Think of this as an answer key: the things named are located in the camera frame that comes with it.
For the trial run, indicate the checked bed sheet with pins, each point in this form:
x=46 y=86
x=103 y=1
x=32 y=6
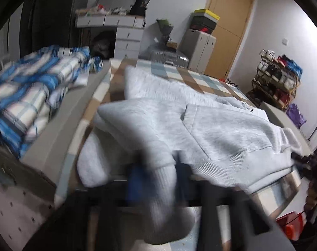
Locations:
x=174 y=75

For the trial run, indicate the black bag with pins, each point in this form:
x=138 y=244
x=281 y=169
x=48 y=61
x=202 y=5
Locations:
x=102 y=45

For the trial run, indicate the grey framed mirror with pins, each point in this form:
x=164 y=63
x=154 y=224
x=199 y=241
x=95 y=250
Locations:
x=114 y=1

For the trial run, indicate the silver suitcase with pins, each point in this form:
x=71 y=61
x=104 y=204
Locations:
x=168 y=57

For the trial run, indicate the shoe rack with shoes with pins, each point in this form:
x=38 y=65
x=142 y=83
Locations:
x=276 y=78

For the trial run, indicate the red basin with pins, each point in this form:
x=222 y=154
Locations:
x=291 y=227

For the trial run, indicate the wrapped flower bouquet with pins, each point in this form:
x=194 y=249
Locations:
x=165 y=28

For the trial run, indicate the light grey hoodie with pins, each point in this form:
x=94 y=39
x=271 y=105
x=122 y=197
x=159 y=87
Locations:
x=200 y=130

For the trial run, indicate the person's right hand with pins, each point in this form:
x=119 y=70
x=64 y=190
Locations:
x=312 y=198

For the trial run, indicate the stack of shoe boxes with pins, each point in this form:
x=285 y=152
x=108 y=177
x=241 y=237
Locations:
x=204 y=22

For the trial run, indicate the white dotted board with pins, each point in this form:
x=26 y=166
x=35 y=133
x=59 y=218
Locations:
x=14 y=219

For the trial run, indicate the blue plaid shirt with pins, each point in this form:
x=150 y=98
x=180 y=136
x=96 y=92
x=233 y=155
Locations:
x=35 y=91

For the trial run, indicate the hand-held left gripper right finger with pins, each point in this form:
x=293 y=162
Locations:
x=213 y=214

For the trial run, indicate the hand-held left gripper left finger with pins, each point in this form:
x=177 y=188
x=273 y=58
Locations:
x=134 y=183

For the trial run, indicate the white dressing table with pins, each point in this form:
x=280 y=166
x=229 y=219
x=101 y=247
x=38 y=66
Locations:
x=127 y=36

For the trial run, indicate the beige upright suitcase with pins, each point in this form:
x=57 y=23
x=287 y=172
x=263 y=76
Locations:
x=197 y=49

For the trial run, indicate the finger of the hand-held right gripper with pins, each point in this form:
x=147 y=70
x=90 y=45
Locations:
x=301 y=159

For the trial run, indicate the wooden door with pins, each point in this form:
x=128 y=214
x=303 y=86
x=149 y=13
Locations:
x=229 y=26

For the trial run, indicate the purple bag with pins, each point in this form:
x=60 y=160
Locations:
x=295 y=116

